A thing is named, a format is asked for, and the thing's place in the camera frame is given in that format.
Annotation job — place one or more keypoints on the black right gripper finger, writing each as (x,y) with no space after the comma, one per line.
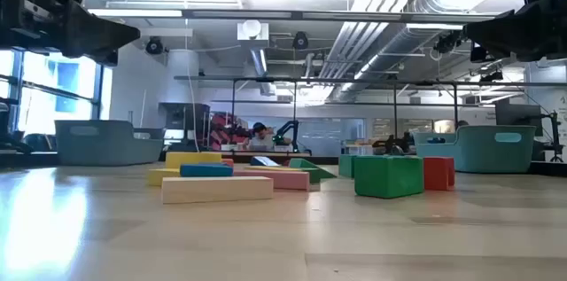
(480,54)
(500,30)

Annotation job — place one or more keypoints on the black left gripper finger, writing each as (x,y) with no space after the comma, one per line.
(97,35)
(111,59)

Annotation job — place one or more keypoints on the teal plastic bin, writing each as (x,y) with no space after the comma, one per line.
(487,157)

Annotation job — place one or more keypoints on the pink long block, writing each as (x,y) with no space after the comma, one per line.
(288,180)

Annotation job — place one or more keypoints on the grey-blue plastic bin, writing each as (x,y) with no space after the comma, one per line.
(102,148)

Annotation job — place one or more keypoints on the black background robot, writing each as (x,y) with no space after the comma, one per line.
(392,143)

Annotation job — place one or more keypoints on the large green block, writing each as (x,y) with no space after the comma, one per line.
(387,177)

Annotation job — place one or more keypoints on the person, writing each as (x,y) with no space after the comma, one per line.
(261,139)
(462,123)

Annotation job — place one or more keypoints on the white round column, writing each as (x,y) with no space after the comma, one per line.
(181,77)

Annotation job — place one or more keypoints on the background wooden table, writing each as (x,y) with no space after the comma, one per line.
(266,153)

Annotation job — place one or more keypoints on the black computer monitor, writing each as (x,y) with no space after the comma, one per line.
(518,119)

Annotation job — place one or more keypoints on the large window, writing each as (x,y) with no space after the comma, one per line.
(44,95)

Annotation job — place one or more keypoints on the black metal rig frame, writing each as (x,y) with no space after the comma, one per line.
(310,80)

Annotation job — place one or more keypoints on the bright blue block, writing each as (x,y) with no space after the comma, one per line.
(206,170)

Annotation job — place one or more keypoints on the cream long wooden block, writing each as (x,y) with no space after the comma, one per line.
(217,190)

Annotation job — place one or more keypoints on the yellow arch block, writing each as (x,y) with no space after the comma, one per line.
(192,159)

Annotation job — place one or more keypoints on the black background robot arm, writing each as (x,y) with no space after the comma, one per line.
(288,130)

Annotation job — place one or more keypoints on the white square ceiling fixture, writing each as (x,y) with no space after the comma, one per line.
(252,30)

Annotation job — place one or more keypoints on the small red block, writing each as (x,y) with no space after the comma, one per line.
(227,162)

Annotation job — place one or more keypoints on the red stacked crates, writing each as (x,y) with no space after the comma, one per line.
(221,130)

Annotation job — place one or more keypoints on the green long block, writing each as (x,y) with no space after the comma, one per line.
(316,174)

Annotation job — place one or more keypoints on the dark equipment silhouette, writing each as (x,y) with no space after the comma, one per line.
(11,141)

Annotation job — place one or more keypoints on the dark equipment cabinet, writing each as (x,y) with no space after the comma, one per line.
(186,117)

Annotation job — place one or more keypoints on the silver ventilation duct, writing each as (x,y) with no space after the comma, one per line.
(398,41)

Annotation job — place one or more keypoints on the black monitor stand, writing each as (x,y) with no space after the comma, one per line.
(553,139)

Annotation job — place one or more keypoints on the yellow long block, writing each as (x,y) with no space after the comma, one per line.
(274,168)

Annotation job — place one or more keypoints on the green rectangular block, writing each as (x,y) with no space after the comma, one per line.
(346,166)

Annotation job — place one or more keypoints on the black ceiling spotlight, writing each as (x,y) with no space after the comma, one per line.
(491,76)
(154,46)
(447,42)
(300,41)

